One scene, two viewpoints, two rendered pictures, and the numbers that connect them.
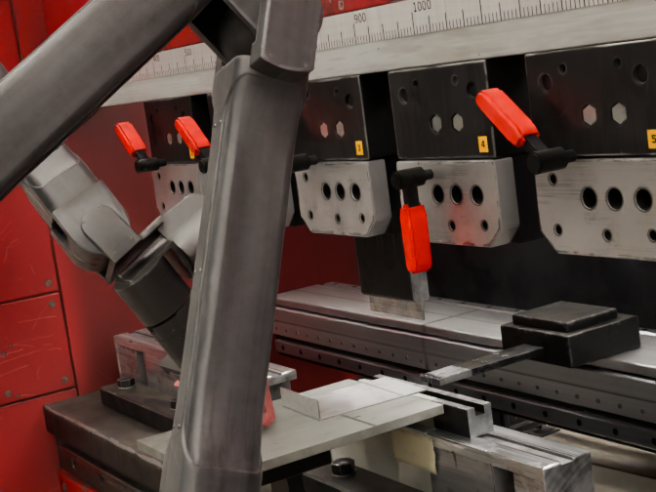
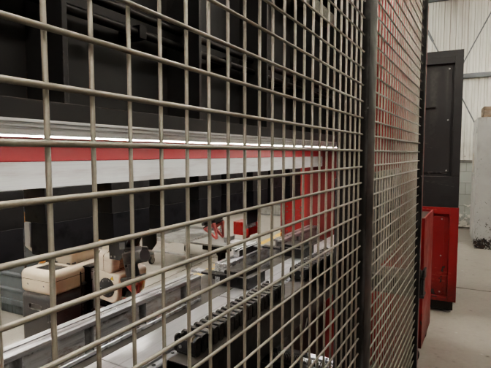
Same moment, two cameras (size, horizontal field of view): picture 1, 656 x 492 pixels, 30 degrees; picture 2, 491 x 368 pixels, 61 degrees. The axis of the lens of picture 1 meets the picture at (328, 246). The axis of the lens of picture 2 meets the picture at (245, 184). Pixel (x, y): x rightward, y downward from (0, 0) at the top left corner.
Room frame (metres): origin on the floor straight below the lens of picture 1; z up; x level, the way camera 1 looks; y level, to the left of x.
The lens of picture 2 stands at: (0.34, -1.70, 1.42)
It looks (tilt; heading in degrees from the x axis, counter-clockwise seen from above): 4 degrees down; 61
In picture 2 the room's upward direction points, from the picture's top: straight up
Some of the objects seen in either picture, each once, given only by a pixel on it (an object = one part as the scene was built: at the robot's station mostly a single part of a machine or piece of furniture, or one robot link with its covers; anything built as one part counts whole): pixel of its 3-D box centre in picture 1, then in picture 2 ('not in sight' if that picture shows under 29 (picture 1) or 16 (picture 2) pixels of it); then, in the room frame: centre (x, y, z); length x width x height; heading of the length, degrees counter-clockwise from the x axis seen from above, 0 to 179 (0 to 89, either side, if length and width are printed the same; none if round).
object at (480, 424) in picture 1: (422, 404); (247, 248); (1.27, -0.08, 0.99); 0.20 x 0.03 x 0.03; 30
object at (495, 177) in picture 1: (477, 149); (229, 192); (1.14, -0.15, 1.26); 0.15 x 0.09 x 0.17; 30
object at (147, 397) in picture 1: (153, 407); not in sight; (1.78, 0.29, 0.89); 0.30 x 0.05 x 0.03; 30
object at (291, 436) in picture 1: (289, 427); (223, 242); (1.22, 0.06, 1.00); 0.26 x 0.18 x 0.01; 120
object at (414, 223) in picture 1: (418, 220); not in sight; (1.13, -0.09, 1.20); 0.04 x 0.02 x 0.10; 120
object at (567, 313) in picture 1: (519, 345); (280, 246); (1.37, -0.20, 1.01); 0.26 x 0.12 x 0.05; 120
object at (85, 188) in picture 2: not in sight; (62, 217); (0.45, -0.56, 1.26); 0.15 x 0.09 x 0.17; 30
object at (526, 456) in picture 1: (445, 465); (244, 263); (1.24, -0.09, 0.92); 0.39 x 0.06 x 0.10; 30
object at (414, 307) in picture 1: (391, 271); (250, 217); (1.29, -0.06, 1.13); 0.10 x 0.02 x 0.10; 30
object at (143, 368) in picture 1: (199, 382); (297, 239); (1.77, 0.22, 0.92); 0.50 x 0.06 x 0.10; 30
